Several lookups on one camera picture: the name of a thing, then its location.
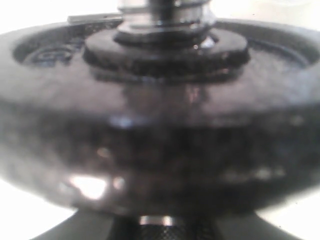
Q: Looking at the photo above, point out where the chrome threaded dumbbell bar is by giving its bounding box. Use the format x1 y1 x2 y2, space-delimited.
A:
107 0 221 240

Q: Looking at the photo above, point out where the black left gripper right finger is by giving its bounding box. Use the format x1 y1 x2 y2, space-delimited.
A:
174 209 283 240

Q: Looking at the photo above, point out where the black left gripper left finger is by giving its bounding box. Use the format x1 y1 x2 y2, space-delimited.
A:
32 212 141 240

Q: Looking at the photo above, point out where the black weight plate tray side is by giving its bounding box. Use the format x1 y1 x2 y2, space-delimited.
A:
0 19 320 216

